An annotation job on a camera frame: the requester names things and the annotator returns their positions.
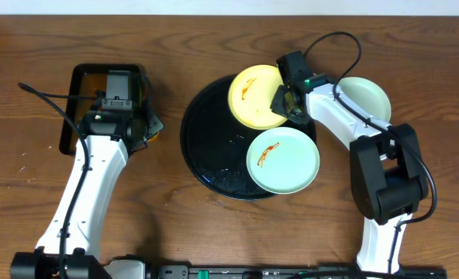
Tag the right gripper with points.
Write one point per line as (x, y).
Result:
(285, 100)

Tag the green yellow sponge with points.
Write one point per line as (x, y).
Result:
(153, 137)

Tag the yellow plate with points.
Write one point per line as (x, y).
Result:
(250, 96)

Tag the light green plate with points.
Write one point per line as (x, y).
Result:
(283, 160)
(368, 95)

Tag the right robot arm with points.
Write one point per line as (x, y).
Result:
(387, 178)

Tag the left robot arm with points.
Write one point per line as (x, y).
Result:
(70, 246)

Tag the black rectangular water tray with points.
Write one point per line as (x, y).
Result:
(88, 85)

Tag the black round tray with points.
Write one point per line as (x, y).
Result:
(215, 144)

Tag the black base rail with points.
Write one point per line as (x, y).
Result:
(323, 272)

